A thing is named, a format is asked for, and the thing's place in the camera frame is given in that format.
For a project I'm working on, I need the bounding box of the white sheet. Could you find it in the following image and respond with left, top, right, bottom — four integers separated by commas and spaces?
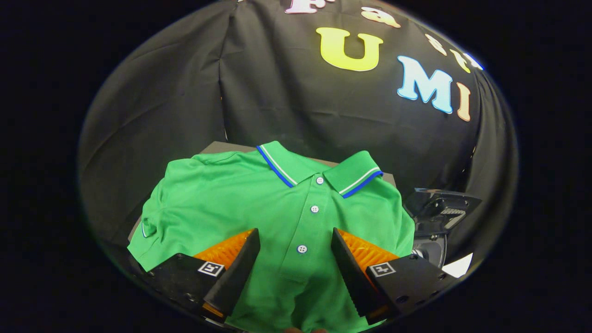
442, 253, 474, 278

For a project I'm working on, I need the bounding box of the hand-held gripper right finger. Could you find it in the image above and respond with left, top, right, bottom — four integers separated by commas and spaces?
331, 228, 456, 325

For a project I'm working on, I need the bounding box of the grey cabinet with dark top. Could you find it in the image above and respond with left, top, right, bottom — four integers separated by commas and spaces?
128, 141, 397, 241

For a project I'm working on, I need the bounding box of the black backdrop cloth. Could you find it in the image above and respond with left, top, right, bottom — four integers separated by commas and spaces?
79, 0, 518, 259

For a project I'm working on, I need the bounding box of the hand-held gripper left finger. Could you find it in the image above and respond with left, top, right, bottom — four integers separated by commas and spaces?
143, 228, 261, 323

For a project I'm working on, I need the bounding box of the green polo shirt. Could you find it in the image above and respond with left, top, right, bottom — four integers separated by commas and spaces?
127, 140, 415, 333

